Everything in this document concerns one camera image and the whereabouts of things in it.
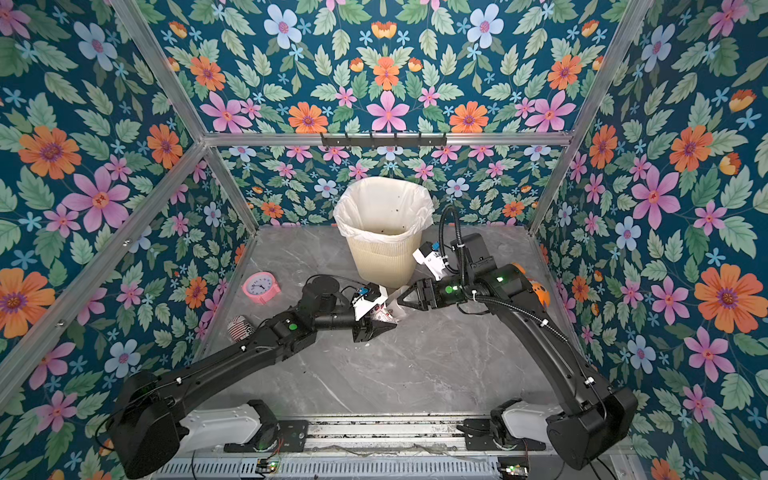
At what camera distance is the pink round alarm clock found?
995mm

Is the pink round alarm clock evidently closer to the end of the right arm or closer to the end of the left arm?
the end of the left arm

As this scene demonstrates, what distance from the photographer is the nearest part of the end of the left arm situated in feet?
2.13

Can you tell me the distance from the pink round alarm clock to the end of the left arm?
0.47 metres
